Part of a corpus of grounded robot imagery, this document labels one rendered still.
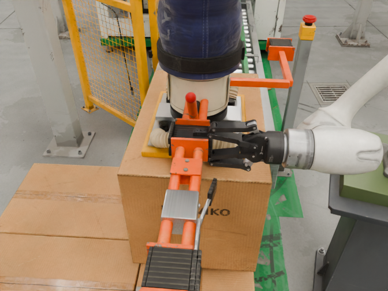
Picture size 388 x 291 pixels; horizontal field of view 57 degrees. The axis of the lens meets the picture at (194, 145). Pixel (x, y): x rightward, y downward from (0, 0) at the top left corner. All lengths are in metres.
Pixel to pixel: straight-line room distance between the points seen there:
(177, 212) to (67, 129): 2.07
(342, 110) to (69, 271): 1.02
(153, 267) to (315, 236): 1.69
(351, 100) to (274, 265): 1.22
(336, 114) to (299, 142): 0.20
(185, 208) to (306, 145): 0.30
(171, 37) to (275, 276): 1.42
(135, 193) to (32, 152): 1.91
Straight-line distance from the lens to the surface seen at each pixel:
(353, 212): 1.30
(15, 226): 1.57
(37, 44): 2.37
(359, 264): 1.72
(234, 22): 0.89
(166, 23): 0.89
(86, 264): 1.37
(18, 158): 2.81
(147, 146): 0.98
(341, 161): 0.80
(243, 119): 1.09
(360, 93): 0.96
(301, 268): 2.03
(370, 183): 1.34
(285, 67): 1.15
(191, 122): 0.83
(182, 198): 0.65
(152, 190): 0.96
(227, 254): 1.14
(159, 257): 0.56
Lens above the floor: 1.65
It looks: 39 degrees down
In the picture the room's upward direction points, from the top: straight up
